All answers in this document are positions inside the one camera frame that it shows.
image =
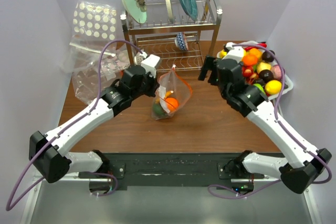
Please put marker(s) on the polka dot plastic bag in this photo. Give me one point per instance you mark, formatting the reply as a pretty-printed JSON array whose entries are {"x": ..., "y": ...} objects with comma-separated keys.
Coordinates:
[{"x": 93, "y": 26}]

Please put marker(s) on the metal dish rack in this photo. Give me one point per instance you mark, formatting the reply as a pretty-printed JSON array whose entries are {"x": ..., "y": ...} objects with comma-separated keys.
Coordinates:
[{"x": 157, "y": 35}]

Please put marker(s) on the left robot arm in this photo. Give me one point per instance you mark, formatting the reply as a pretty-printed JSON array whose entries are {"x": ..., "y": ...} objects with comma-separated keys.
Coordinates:
[{"x": 50, "y": 152}]

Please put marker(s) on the dark mangosteen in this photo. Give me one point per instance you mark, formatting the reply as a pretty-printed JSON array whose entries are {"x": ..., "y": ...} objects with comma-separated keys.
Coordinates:
[
  {"x": 266, "y": 75},
  {"x": 268, "y": 56}
]

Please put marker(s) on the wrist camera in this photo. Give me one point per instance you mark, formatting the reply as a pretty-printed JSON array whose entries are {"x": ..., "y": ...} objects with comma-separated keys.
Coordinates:
[
  {"x": 234, "y": 52},
  {"x": 151, "y": 64}
]

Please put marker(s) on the clear crumpled plastic bag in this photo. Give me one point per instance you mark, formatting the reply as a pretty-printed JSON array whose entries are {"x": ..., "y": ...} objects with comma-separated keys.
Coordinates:
[{"x": 83, "y": 67}]

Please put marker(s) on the orange fruit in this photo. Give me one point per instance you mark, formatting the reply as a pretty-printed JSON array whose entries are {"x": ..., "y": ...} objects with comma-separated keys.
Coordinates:
[
  {"x": 249, "y": 60},
  {"x": 172, "y": 103}
]

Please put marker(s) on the grey patterned bowl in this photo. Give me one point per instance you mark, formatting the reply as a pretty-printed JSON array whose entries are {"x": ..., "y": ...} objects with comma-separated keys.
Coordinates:
[{"x": 138, "y": 58}]

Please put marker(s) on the red chili pepper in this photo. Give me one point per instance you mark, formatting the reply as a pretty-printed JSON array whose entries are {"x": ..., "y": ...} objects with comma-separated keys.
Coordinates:
[{"x": 261, "y": 45}]

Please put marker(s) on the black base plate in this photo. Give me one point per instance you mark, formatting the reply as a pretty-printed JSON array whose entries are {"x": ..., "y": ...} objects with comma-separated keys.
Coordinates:
[{"x": 171, "y": 169}]

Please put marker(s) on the orange zip top bag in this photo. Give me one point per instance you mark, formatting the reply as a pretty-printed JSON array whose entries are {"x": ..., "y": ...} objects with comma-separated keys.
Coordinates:
[{"x": 182, "y": 91}]

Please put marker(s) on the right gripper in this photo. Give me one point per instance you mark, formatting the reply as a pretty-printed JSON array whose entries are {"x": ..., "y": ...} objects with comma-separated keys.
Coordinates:
[{"x": 210, "y": 64}]

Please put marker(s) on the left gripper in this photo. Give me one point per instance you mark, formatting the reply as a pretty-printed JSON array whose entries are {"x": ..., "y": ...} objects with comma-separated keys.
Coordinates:
[{"x": 155, "y": 85}]

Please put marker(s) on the green apple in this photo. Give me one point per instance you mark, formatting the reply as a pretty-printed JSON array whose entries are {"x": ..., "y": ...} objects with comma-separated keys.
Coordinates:
[{"x": 259, "y": 86}]

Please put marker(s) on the yellow bell pepper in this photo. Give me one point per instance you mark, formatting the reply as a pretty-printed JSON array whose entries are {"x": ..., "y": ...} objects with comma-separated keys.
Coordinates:
[{"x": 223, "y": 53}]

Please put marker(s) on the white food tray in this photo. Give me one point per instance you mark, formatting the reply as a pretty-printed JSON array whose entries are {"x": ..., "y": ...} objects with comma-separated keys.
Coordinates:
[{"x": 249, "y": 72}]

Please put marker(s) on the purple onion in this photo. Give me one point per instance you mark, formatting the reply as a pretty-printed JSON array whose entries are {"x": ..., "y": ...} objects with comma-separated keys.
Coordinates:
[{"x": 276, "y": 71}]

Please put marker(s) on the pale yellow pear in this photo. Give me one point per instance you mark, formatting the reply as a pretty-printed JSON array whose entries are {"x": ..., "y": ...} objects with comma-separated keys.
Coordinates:
[{"x": 263, "y": 66}]

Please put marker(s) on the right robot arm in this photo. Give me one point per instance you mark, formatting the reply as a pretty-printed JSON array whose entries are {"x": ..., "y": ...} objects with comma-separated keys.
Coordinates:
[{"x": 301, "y": 163}]

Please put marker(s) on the blue patterned bowl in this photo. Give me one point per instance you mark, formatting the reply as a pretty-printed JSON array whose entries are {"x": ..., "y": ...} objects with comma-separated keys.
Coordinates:
[{"x": 181, "y": 41}]

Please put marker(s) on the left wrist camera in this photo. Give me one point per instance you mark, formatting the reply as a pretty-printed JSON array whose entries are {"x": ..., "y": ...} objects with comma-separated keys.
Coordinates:
[{"x": 151, "y": 64}]

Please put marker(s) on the yellow lemon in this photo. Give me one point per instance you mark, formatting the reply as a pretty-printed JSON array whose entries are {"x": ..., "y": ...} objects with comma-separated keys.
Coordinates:
[{"x": 273, "y": 87}]

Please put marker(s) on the dark green avocado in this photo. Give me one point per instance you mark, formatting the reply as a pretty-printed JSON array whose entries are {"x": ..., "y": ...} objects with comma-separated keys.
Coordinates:
[{"x": 158, "y": 110}]

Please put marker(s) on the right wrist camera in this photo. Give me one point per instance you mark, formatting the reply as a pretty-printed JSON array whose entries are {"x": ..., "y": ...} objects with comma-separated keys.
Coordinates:
[{"x": 234, "y": 52}]

